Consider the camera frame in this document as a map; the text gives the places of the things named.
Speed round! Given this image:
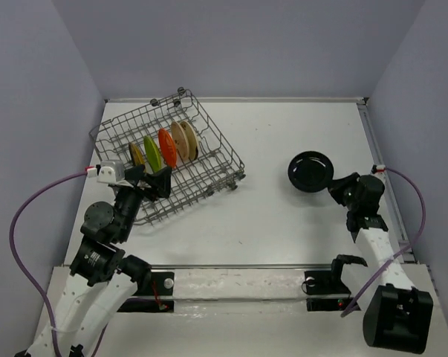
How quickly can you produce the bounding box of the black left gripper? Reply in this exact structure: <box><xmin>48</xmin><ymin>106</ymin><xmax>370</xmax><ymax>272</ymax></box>
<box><xmin>115</xmin><ymin>162</ymin><xmax>173</xmax><ymax>240</ymax></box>

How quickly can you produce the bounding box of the lime green plate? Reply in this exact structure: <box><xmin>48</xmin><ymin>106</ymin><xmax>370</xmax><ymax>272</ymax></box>
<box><xmin>143</xmin><ymin>135</ymin><xmax>162</xmax><ymax>173</ymax></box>

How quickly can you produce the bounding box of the yellow patterned plate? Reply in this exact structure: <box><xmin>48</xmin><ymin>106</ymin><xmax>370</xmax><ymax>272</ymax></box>
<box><xmin>128</xmin><ymin>143</ymin><xmax>145</xmax><ymax>167</ymax></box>

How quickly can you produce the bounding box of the orange plate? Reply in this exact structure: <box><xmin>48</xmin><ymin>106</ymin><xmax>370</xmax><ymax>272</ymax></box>
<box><xmin>158</xmin><ymin>128</ymin><xmax>178</xmax><ymax>168</ymax></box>

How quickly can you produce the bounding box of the cream floral plate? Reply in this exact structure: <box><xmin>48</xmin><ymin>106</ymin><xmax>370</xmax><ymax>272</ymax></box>
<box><xmin>171</xmin><ymin>121</ymin><xmax>189</xmax><ymax>161</ymax></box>

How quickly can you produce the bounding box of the cream plate with black spot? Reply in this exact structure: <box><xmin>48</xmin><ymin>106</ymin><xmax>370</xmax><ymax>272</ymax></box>
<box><xmin>180</xmin><ymin>120</ymin><xmax>198</xmax><ymax>161</ymax></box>

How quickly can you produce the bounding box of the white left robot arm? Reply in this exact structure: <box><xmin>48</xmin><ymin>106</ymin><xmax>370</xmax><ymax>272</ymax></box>
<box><xmin>9</xmin><ymin>160</ymin><xmax>172</xmax><ymax>356</ymax></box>

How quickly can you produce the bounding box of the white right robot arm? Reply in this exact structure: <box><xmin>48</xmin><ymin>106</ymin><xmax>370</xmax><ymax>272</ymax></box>
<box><xmin>328</xmin><ymin>169</ymin><xmax>433</xmax><ymax>355</ymax></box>

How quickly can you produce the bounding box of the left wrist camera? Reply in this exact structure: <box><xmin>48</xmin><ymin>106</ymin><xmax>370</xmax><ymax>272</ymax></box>
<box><xmin>86</xmin><ymin>160</ymin><xmax>125</xmax><ymax>184</ymax></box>

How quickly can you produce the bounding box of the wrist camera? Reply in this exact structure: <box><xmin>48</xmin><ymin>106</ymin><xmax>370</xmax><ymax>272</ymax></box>
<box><xmin>86</xmin><ymin>160</ymin><xmax>125</xmax><ymax>184</ymax></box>
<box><xmin>371</xmin><ymin>164</ymin><xmax>386</xmax><ymax>175</ymax></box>

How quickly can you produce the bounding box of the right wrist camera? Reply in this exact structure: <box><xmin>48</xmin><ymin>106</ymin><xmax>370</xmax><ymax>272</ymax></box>
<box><xmin>371</xmin><ymin>164</ymin><xmax>386</xmax><ymax>175</ymax></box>

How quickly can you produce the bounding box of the grey wire dish rack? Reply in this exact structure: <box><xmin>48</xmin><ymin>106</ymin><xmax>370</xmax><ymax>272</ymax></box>
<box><xmin>89</xmin><ymin>87</ymin><xmax>245</xmax><ymax>225</ymax></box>

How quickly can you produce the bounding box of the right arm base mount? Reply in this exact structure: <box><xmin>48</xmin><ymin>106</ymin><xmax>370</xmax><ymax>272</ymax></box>
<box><xmin>301</xmin><ymin>254</ymin><xmax>367</xmax><ymax>312</ymax></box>

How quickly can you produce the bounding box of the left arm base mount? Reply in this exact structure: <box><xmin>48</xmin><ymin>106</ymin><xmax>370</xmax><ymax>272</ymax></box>
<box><xmin>117</xmin><ymin>271</ymin><xmax>175</xmax><ymax>313</ymax></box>

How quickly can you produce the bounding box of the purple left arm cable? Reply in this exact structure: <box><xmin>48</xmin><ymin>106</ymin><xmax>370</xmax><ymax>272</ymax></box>
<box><xmin>9</xmin><ymin>170</ymin><xmax>109</xmax><ymax>357</ymax></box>

